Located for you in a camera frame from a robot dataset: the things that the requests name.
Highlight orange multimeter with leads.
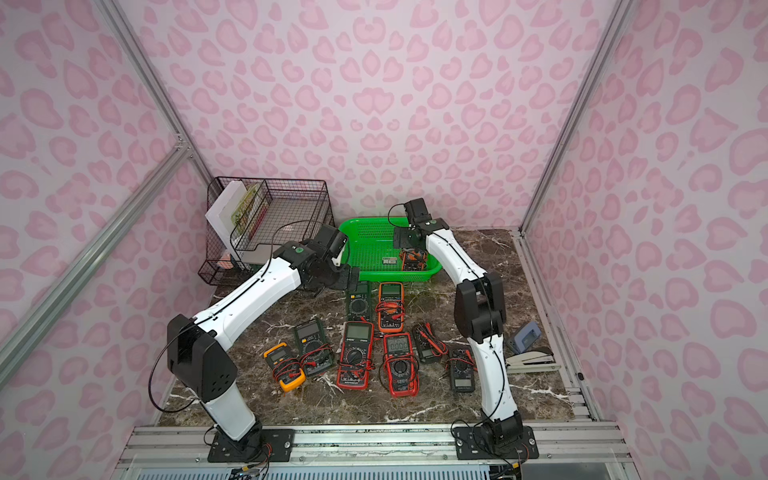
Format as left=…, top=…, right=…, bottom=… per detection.
left=375, top=282, right=405, bottom=334

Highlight red multimeter small screen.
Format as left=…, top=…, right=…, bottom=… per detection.
left=381, top=332, right=420, bottom=398

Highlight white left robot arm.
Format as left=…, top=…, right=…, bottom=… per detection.
left=166, top=223, right=359, bottom=443

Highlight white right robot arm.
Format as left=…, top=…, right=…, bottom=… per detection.
left=396, top=198, right=523, bottom=443

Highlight green plastic basket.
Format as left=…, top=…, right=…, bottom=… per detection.
left=339, top=217, right=442, bottom=283

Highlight dark green multimeter upper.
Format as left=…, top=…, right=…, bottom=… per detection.
left=346, top=281, right=372, bottom=322

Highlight dark green multimeter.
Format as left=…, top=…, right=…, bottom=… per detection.
left=346, top=281, right=372, bottom=322
left=293, top=319, right=336, bottom=378

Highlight dark green multimeter lower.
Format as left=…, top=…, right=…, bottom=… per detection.
left=293, top=319, right=336, bottom=378

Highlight yellow multimeter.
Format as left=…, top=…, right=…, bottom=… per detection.
left=263, top=342, right=306, bottom=392

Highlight black multimeter red leads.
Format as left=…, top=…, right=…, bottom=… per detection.
left=411, top=322, right=449, bottom=364

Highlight black clamp multimeter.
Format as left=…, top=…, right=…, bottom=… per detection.
left=447, top=347, right=475, bottom=394

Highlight white board in rack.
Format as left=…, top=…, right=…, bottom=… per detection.
left=206, top=180, right=247, bottom=263

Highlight grey blue hole punch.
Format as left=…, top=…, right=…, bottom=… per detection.
left=510, top=321, right=542, bottom=355

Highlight white stapler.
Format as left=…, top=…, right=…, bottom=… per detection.
left=506, top=351, right=561, bottom=374

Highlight black wire mesh rack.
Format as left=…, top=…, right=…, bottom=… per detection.
left=198, top=176, right=335, bottom=287

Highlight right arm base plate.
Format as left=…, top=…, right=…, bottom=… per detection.
left=450, top=425, right=540, bottom=463

